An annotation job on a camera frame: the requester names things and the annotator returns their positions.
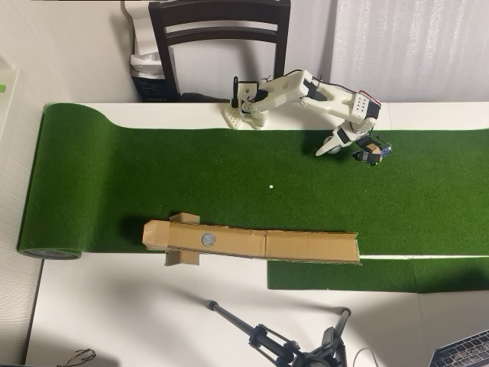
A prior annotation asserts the long green turf mat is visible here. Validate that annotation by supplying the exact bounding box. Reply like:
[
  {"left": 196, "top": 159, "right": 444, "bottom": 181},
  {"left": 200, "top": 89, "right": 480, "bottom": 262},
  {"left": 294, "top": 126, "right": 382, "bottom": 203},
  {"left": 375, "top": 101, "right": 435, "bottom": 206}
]
[{"left": 17, "top": 102, "right": 489, "bottom": 261}]

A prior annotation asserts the thin dark wire bundle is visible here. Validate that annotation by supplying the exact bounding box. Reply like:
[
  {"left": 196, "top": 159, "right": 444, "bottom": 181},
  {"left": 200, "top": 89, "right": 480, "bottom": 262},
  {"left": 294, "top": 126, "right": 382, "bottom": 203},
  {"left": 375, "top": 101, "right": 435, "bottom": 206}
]
[{"left": 63, "top": 348, "right": 96, "bottom": 364}]

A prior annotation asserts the dark blue box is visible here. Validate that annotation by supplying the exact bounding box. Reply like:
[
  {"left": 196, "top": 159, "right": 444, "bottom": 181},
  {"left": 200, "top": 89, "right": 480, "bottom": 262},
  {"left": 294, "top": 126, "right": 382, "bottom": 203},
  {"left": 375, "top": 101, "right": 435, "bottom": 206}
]
[{"left": 131, "top": 72, "right": 180, "bottom": 103}]

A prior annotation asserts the cardboard mounted wrist camera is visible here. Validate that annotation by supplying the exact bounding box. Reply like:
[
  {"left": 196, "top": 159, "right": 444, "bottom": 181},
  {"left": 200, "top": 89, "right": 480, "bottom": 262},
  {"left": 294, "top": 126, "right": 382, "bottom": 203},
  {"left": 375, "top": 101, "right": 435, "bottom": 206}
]
[{"left": 351, "top": 133, "right": 393, "bottom": 166}]

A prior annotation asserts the cardboard cross support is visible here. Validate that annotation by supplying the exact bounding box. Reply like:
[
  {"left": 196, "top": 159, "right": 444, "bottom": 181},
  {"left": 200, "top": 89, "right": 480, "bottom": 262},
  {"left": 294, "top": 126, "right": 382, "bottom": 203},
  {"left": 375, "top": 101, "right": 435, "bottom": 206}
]
[{"left": 164, "top": 212, "right": 202, "bottom": 267}]

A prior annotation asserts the black tripod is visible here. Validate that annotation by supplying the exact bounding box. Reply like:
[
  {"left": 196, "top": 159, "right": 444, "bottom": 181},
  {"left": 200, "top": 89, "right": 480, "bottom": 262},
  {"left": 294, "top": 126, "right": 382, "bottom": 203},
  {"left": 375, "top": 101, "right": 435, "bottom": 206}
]
[{"left": 206, "top": 300, "right": 352, "bottom": 367}]

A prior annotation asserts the thin white cable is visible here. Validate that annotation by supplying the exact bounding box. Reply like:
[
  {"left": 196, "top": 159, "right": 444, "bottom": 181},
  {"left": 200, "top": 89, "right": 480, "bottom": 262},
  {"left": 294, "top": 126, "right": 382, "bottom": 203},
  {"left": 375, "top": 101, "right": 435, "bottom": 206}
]
[{"left": 351, "top": 346, "right": 379, "bottom": 367}]

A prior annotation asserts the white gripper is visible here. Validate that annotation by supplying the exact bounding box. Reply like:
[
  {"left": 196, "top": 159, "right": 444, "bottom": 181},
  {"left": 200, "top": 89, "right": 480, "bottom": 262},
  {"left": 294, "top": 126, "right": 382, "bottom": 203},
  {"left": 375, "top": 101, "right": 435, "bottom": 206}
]
[{"left": 315, "top": 115, "right": 377, "bottom": 157}]

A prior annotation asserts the white foam packaging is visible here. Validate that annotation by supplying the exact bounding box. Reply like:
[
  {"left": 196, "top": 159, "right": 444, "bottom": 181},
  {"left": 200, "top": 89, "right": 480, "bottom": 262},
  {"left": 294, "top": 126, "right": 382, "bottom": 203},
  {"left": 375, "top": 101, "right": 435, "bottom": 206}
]
[{"left": 121, "top": 0, "right": 169, "bottom": 76}]

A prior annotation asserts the dark wooden chair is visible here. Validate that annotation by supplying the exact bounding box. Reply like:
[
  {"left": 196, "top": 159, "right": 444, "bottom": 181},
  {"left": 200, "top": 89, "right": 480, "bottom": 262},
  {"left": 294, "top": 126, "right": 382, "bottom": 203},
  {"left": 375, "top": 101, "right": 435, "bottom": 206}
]
[{"left": 147, "top": 0, "right": 292, "bottom": 104}]

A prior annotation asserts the white curtain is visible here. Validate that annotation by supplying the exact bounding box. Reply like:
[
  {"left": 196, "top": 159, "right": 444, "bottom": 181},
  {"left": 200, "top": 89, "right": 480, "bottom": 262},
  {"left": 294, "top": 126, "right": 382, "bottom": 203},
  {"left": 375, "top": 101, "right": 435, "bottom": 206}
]
[{"left": 326, "top": 0, "right": 489, "bottom": 103}]

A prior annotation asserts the small green turf piece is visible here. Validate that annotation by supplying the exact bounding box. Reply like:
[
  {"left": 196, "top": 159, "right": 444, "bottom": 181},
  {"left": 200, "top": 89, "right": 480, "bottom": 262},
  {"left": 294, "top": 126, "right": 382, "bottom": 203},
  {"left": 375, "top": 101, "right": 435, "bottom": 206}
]
[{"left": 266, "top": 256, "right": 489, "bottom": 294}]

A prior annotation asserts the brown cardboard ramp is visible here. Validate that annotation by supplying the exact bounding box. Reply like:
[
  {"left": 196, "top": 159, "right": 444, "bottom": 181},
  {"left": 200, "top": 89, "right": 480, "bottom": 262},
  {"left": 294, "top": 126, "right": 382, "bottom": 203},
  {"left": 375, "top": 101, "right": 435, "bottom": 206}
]
[{"left": 142, "top": 218, "right": 362, "bottom": 265}]

